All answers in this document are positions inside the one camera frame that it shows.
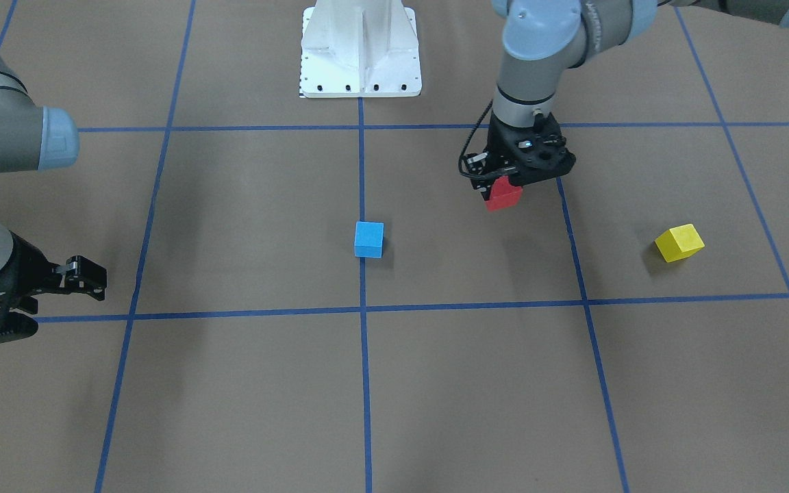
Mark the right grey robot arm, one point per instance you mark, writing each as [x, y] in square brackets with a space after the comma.
[37, 138]

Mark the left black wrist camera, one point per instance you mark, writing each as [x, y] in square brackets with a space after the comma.
[542, 157]

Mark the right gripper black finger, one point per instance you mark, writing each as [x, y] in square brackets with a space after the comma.
[79, 275]

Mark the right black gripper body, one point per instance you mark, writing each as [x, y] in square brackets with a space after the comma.
[22, 266]

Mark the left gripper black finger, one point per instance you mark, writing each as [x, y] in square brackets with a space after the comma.
[482, 179]

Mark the white pedestal base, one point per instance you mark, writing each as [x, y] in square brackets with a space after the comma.
[359, 49]

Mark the blue foam block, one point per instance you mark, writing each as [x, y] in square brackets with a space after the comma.
[369, 239]

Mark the brown paper table cover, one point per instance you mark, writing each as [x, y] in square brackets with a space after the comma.
[547, 347]

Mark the red foam block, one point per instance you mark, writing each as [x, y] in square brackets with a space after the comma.
[502, 194]

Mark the yellow foam block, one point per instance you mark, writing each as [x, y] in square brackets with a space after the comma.
[679, 243]

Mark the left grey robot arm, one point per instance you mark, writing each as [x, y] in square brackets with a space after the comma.
[540, 41]

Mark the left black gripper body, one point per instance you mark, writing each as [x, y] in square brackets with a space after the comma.
[499, 141]

